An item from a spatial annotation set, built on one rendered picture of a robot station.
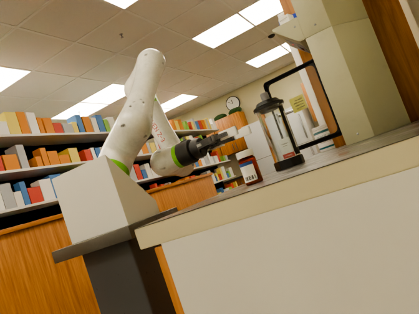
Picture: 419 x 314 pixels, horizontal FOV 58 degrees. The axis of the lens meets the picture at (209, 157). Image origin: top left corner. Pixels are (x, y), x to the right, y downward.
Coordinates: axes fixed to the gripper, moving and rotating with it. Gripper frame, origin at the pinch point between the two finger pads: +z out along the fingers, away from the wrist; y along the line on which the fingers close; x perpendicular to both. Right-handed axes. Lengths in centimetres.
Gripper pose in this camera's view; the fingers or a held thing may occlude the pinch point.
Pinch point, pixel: (240, 130)
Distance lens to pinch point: 135.2
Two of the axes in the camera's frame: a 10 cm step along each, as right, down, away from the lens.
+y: 4.3, -0.7, 9.0
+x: 3.3, 9.4, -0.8
